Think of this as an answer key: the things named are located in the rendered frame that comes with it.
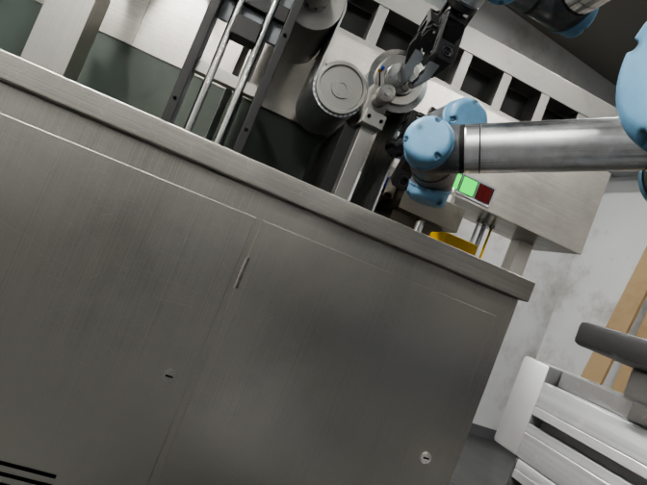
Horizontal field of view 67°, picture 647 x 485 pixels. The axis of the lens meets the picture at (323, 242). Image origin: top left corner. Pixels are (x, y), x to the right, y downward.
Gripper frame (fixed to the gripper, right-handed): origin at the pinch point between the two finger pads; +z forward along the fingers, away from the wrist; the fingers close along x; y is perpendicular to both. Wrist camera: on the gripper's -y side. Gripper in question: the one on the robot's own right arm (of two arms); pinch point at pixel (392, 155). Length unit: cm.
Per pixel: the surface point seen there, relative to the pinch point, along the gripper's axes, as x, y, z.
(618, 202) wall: -246, 99, 209
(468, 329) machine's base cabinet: -17.8, -31.9, -29.2
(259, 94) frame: 34.1, -4.7, -15.9
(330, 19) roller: 26.0, 21.8, -1.9
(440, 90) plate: -15.8, 33.1, 30.1
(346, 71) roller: 18.3, 12.4, -2.3
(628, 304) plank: -225, 18, 146
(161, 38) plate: 64, 10, 30
